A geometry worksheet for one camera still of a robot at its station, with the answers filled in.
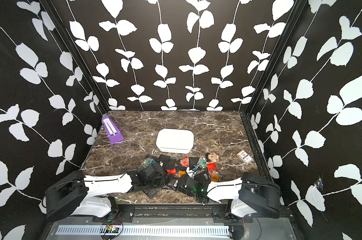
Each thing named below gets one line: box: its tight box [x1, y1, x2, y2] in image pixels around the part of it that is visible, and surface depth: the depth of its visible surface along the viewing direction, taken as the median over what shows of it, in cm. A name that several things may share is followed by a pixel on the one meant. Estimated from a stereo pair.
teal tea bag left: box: [144, 157, 154, 169], surface depth 95 cm
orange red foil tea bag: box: [166, 168, 177, 175], surface depth 90 cm
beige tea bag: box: [208, 152, 220, 163], surface depth 97 cm
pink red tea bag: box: [180, 156, 190, 168], surface depth 95 cm
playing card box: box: [236, 149, 254, 166], surface depth 95 cm
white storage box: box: [156, 128, 195, 154], surface depth 98 cm
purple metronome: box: [102, 116, 125, 144], surface depth 99 cm
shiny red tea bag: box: [206, 162, 217, 172], surface depth 92 cm
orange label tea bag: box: [211, 170, 220, 182], surface depth 88 cm
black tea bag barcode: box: [188, 157, 200, 170], surface depth 95 cm
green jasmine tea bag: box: [197, 159, 207, 167], surface depth 95 cm
